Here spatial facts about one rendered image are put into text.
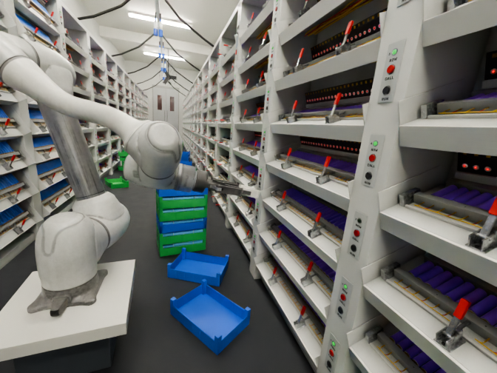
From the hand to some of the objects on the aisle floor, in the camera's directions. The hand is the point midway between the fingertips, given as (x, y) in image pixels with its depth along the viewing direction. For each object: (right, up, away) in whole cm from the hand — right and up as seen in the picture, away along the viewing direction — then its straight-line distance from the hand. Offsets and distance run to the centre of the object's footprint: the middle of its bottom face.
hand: (248, 191), depth 86 cm
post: (+33, -68, -8) cm, 76 cm away
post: (+11, -50, +56) cm, 76 cm away
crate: (-48, -40, +78) cm, 100 cm away
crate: (-18, -57, +18) cm, 63 cm away
